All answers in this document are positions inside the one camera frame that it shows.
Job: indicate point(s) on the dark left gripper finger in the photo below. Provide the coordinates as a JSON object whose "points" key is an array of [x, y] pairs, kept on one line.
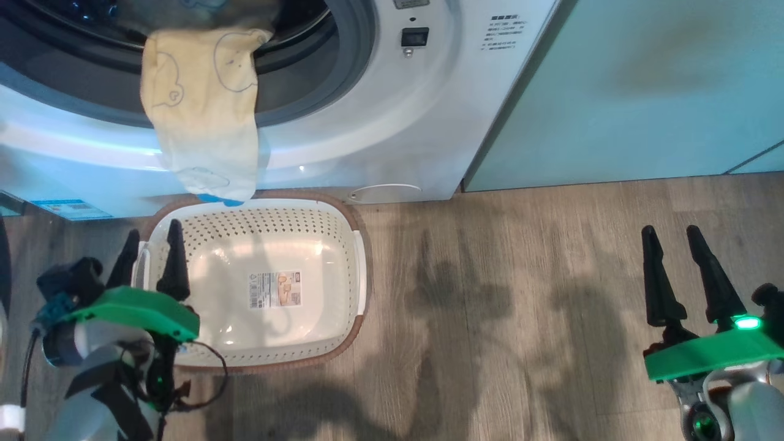
{"points": [[125, 266], [174, 269]]}

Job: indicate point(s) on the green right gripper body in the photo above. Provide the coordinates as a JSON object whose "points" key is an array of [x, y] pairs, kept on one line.
{"points": [[710, 355]]}

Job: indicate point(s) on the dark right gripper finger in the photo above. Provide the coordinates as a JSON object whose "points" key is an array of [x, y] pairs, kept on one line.
{"points": [[661, 294], [716, 288]]}

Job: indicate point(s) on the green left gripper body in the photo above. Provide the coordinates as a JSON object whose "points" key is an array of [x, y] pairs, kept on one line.
{"points": [[141, 309]]}

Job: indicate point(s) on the yellow bear print garment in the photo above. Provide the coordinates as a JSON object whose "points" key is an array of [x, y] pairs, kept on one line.
{"points": [[202, 122]]}

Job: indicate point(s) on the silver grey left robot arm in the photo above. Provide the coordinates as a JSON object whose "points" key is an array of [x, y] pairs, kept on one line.
{"points": [[92, 392]]}

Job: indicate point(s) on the printed basket sticker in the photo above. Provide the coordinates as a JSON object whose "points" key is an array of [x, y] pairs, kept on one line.
{"points": [[275, 290]]}

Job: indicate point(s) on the cream perforated laundry basket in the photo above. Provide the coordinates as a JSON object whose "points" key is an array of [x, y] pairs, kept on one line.
{"points": [[306, 331]]}

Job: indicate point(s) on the white washing machine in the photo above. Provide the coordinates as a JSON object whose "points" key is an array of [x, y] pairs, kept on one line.
{"points": [[398, 122]]}

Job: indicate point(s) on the blue white energy label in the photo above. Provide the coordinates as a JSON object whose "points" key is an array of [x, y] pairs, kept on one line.
{"points": [[73, 209]]}

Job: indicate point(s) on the teal cabinet with dark plinth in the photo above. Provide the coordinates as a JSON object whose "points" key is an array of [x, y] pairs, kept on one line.
{"points": [[643, 92]]}

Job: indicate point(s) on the round white filter cover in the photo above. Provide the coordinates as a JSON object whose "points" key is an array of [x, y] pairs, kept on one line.
{"points": [[386, 192]]}

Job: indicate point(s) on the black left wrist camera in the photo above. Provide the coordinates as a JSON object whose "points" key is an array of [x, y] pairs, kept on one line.
{"points": [[70, 278]]}

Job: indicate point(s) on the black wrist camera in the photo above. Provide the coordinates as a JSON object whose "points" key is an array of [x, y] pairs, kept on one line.
{"points": [[772, 306], [70, 278]]}

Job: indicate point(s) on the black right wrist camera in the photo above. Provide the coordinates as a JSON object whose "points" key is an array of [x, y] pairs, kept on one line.
{"points": [[772, 306]]}

